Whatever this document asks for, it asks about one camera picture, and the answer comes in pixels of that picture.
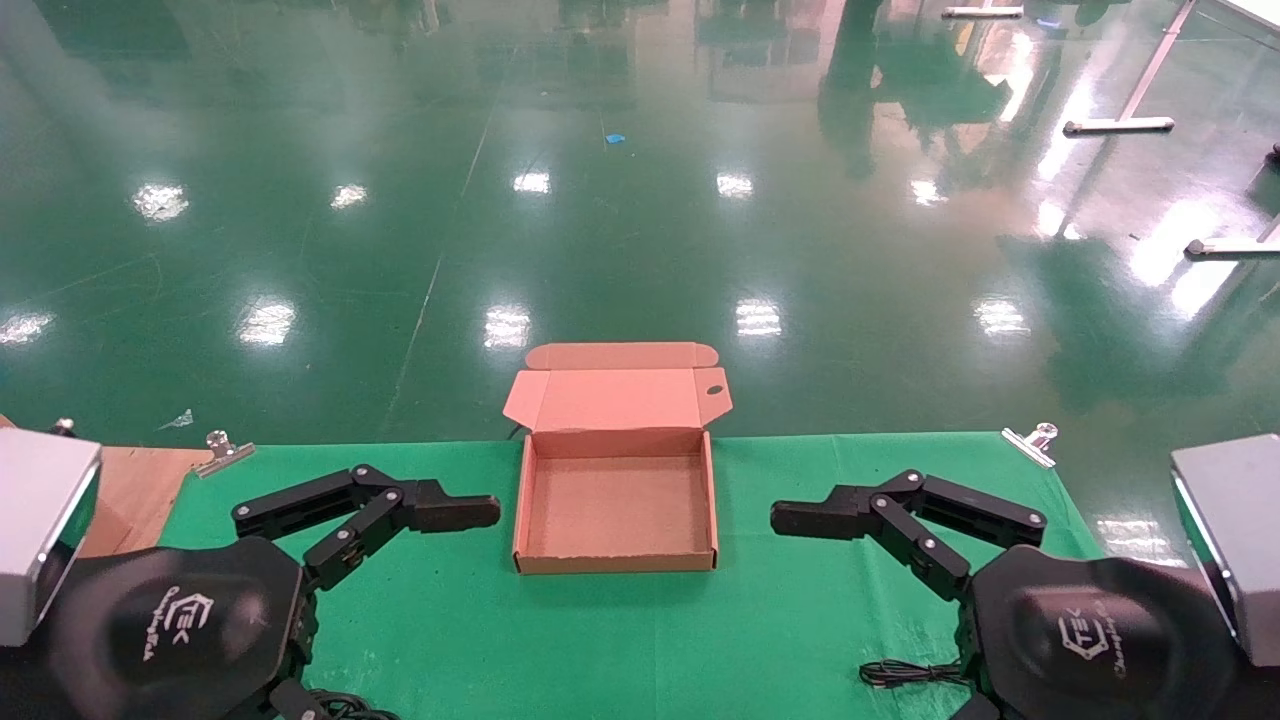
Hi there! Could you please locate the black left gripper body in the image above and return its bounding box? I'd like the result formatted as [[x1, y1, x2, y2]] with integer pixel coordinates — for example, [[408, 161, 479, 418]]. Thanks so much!
[[45, 537, 336, 720]]

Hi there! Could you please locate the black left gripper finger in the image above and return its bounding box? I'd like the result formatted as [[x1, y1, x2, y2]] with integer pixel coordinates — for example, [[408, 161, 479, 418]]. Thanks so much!
[[303, 492, 500, 592], [232, 464, 500, 542]]

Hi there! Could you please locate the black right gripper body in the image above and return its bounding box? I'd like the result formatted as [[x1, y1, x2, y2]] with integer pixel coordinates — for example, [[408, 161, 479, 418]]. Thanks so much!
[[958, 546, 1249, 720]]

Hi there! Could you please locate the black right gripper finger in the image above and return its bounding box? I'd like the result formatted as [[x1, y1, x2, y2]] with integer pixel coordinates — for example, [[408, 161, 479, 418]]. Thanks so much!
[[771, 469, 1048, 547], [771, 499, 973, 602]]

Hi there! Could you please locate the black wired computer mouse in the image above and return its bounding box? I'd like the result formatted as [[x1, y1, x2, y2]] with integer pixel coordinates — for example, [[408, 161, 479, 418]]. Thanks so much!
[[858, 658, 974, 691]]

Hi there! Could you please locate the black cable bundle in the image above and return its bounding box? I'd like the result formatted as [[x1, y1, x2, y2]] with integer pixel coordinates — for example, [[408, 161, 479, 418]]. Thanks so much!
[[305, 688, 403, 720]]

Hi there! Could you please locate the open brown cardboard box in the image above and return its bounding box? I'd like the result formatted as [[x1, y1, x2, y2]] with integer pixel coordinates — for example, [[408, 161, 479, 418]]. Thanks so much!
[[502, 342, 734, 576]]

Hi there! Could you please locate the silver metal binder clip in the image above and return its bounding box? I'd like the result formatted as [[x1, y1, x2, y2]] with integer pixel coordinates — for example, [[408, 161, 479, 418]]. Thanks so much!
[[1001, 422, 1060, 469], [194, 430, 256, 479]]

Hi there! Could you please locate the green table cloth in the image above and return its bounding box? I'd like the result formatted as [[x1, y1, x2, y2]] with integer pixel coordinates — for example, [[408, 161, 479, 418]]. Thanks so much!
[[158, 431, 1107, 720]]

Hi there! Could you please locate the white stand foot with pole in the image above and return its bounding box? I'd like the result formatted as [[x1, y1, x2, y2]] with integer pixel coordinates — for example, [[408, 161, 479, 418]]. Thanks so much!
[[1062, 0, 1198, 137]]

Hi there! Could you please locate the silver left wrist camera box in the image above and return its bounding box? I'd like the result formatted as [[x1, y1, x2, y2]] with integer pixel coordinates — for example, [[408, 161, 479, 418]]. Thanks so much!
[[0, 428, 103, 648]]

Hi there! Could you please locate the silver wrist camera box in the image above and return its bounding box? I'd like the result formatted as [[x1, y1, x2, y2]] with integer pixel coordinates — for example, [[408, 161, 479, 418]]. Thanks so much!
[[0, 428, 103, 648], [1170, 433, 1280, 668]]

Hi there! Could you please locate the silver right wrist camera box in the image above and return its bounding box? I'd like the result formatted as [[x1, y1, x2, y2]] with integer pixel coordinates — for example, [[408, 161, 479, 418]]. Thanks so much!
[[1170, 433, 1280, 668]]

